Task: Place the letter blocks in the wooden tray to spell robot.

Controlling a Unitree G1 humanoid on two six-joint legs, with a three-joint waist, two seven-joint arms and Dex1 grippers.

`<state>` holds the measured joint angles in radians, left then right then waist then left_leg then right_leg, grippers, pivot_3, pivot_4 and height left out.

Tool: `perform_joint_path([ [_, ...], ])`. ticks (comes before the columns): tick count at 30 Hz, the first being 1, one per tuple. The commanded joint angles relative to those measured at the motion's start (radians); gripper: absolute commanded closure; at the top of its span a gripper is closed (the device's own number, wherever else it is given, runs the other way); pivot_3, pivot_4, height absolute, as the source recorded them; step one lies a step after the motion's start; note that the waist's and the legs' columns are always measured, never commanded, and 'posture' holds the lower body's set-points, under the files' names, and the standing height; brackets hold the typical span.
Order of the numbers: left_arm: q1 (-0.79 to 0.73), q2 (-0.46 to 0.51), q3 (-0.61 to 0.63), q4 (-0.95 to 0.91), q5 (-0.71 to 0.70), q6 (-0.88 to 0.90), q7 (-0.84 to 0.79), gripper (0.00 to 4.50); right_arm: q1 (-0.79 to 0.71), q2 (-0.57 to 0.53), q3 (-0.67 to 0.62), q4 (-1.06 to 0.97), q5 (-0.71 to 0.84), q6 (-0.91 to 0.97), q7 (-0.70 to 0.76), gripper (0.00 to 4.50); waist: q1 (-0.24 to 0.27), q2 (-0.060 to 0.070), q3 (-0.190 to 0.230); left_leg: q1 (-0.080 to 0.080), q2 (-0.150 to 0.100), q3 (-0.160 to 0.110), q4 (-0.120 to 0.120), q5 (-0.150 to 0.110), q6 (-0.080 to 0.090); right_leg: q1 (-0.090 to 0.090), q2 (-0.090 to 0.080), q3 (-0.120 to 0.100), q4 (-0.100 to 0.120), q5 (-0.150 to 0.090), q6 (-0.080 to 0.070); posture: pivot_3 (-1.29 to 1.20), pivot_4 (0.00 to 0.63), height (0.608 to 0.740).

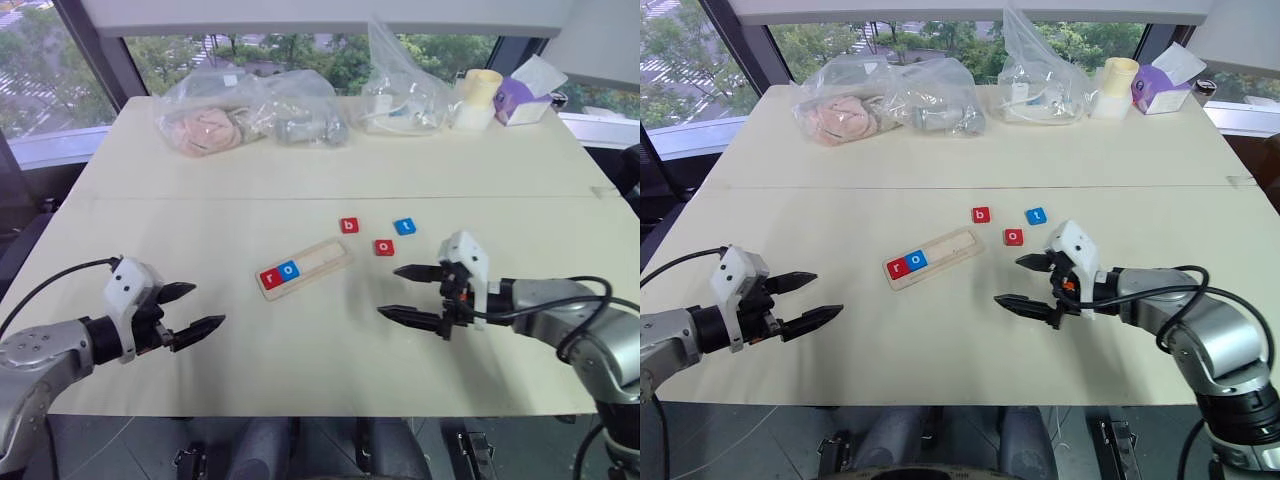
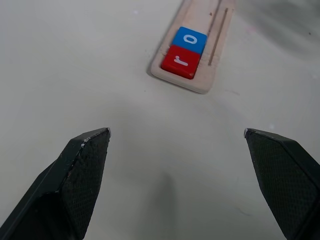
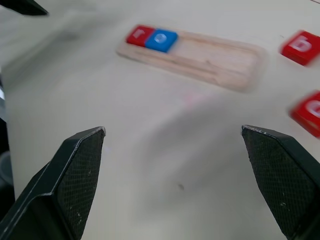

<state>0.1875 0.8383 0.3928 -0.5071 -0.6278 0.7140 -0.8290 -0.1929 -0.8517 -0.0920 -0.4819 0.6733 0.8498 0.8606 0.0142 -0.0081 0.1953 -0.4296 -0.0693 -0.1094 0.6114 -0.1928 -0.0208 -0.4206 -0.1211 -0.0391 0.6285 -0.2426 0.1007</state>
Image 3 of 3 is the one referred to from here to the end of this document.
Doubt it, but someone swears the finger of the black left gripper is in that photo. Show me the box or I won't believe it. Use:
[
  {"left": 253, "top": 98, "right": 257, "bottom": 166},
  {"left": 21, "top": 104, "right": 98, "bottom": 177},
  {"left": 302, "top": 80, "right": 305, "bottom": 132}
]
[{"left": 0, "top": 0, "right": 50, "bottom": 16}]

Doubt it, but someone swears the row of letter blocks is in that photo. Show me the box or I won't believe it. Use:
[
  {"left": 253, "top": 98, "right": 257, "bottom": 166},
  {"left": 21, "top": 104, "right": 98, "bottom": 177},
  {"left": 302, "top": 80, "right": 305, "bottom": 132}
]
[{"left": 115, "top": 23, "right": 268, "bottom": 93}]

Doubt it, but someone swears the red letter tile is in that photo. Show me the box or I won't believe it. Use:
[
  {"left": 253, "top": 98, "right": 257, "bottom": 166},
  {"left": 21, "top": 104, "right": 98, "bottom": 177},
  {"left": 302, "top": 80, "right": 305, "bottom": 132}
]
[
  {"left": 279, "top": 29, "right": 320, "bottom": 67},
  {"left": 126, "top": 24, "right": 156, "bottom": 47}
]

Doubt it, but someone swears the blue letter tile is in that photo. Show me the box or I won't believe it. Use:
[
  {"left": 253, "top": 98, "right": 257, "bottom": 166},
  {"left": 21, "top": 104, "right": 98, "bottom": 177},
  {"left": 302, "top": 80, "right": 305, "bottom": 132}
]
[{"left": 144, "top": 29, "right": 179, "bottom": 53}]

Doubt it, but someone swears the red letter tile edge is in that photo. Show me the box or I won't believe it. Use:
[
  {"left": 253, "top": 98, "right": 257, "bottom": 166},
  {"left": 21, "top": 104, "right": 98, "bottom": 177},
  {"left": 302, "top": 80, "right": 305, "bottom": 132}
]
[{"left": 288, "top": 90, "right": 320, "bottom": 139}]

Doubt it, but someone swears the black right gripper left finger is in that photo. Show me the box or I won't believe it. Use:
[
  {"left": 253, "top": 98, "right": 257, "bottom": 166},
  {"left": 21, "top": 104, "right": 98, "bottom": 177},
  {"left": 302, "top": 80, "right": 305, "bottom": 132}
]
[{"left": 0, "top": 126, "right": 107, "bottom": 240}]

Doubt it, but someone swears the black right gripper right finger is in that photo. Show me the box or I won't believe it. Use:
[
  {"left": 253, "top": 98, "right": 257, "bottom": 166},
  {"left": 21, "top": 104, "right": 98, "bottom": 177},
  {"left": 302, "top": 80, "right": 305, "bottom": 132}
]
[{"left": 240, "top": 124, "right": 320, "bottom": 240}]

